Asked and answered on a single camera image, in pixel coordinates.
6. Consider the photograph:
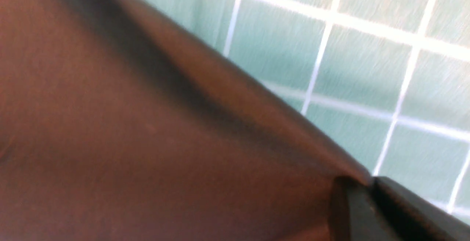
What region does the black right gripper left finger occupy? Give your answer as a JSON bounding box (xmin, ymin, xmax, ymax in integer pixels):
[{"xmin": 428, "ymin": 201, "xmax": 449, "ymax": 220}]
[{"xmin": 329, "ymin": 176, "xmax": 401, "ymax": 241}]

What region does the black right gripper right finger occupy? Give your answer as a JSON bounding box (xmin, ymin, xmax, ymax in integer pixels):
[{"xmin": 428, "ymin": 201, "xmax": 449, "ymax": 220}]
[{"xmin": 372, "ymin": 176, "xmax": 470, "ymax": 241}]

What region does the dark gray long-sleeve top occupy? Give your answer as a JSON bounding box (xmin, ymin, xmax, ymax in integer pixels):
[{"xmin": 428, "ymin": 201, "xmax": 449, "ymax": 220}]
[{"xmin": 1, "ymin": 0, "xmax": 372, "ymax": 241}]

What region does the green checkered tablecloth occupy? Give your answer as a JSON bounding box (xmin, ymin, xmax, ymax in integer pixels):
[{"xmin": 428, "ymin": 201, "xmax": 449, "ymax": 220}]
[{"xmin": 145, "ymin": 0, "xmax": 470, "ymax": 224}]

